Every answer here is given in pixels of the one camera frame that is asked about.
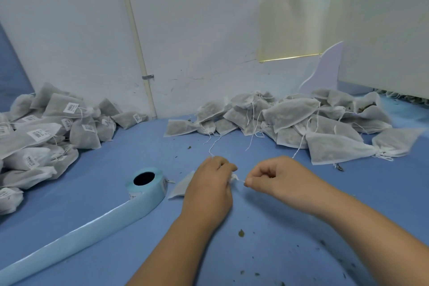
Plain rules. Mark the white sachet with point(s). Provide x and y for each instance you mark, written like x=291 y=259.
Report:
x=181 y=185

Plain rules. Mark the dried herb crumb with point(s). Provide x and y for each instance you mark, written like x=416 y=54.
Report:
x=241 y=233

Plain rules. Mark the person's right hand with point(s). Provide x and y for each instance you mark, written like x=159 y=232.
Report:
x=288 y=182

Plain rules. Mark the person's right forearm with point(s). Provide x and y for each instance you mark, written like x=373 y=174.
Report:
x=382 y=245

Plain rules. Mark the blue label roll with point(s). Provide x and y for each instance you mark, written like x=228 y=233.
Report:
x=144 y=185

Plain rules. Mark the white curved board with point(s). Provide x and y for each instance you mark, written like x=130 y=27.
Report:
x=325 y=71

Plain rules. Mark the grey pipe clamp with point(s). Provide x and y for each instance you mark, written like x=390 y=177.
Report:
x=147 y=76

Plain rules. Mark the white wall pipe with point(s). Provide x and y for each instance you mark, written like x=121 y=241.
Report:
x=137 y=34

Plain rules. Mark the pile of labelled herb bags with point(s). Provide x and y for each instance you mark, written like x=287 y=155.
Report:
x=50 y=138

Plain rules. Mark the blue curtain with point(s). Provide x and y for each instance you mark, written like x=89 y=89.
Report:
x=12 y=68

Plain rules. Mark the person's left forearm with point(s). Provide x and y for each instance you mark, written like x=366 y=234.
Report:
x=171 y=259

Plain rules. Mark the large beige panel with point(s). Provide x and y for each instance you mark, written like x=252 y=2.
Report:
x=385 y=24

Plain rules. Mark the person's left hand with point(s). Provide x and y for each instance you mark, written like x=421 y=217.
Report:
x=208 y=192

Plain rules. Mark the pile of unlabelled herb bags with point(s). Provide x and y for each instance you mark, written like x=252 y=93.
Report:
x=295 y=125

